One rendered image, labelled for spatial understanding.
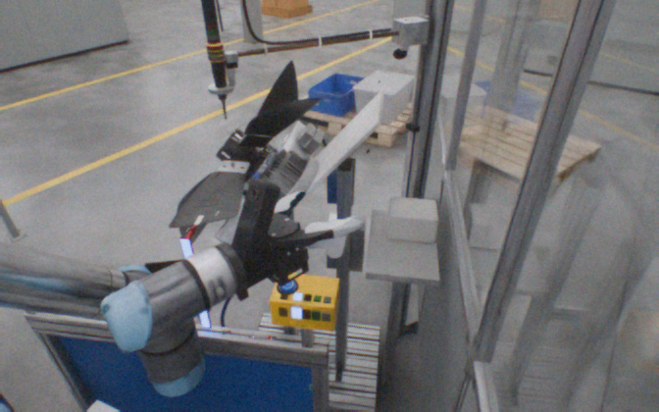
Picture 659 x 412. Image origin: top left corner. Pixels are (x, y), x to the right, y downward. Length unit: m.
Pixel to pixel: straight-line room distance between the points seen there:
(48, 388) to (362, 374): 1.45
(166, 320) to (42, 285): 0.16
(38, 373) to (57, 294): 1.97
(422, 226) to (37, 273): 1.16
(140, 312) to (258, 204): 0.19
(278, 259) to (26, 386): 2.09
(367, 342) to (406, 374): 0.23
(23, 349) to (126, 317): 2.22
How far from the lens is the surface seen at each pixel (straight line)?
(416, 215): 1.50
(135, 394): 1.74
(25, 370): 2.67
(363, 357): 2.17
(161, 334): 0.58
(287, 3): 9.35
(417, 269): 1.46
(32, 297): 0.65
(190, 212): 1.24
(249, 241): 0.59
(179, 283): 0.57
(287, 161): 1.36
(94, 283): 0.68
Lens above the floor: 1.85
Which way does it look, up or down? 34 degrees down
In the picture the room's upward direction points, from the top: straight up
